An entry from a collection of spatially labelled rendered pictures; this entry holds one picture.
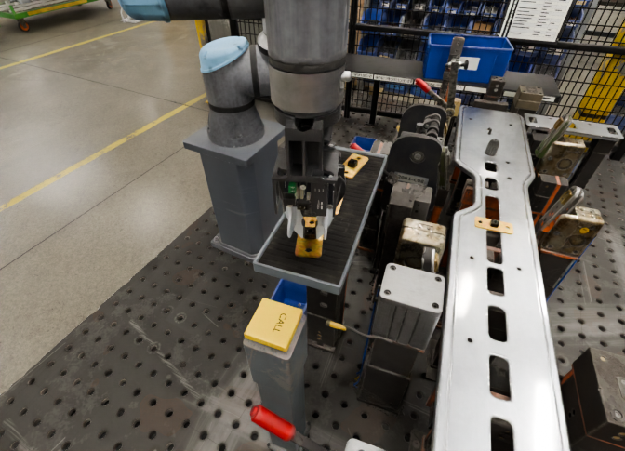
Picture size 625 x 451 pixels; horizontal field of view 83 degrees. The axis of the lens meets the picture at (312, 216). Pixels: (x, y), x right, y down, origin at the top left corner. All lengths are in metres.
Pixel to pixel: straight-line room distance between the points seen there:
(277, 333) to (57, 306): 1.91
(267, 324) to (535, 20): 1.57
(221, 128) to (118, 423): 0.72
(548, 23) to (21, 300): 2.76
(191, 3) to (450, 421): 0.63
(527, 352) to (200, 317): 0.79
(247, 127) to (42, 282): 1.80
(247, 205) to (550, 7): 1.35
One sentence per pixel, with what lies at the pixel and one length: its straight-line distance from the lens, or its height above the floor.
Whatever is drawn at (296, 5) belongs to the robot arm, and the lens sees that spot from 0.33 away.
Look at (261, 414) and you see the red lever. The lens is 0.47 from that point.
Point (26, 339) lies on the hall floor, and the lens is 2.26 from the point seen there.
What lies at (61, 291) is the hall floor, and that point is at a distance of 2.37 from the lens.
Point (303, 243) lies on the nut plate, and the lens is 0.52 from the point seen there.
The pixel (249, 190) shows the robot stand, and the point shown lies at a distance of 0.98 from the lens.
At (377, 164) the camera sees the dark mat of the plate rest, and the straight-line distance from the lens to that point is 0.76.
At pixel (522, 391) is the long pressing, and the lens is 0.70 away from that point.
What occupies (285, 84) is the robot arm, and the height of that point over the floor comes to 1.45.
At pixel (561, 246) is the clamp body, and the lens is 1.04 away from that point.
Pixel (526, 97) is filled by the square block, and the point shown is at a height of 1.04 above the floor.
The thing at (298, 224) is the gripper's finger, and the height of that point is 1.23.
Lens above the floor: 1.57
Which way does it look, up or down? 42 degrees down
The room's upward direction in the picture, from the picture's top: straight up
